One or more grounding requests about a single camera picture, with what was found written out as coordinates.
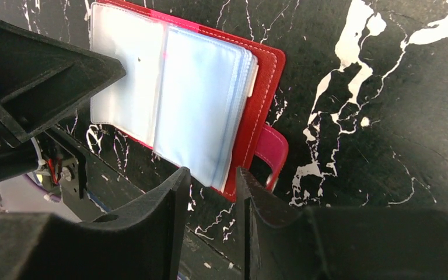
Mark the red leather card holder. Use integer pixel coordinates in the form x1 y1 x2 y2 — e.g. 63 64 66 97
90 1 289 201

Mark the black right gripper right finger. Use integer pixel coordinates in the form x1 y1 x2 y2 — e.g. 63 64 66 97
236 167 448 279

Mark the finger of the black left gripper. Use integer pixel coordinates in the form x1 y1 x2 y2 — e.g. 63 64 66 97
0 20 126 147

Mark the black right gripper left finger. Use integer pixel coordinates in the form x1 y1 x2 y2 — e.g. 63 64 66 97
0 167 191 279

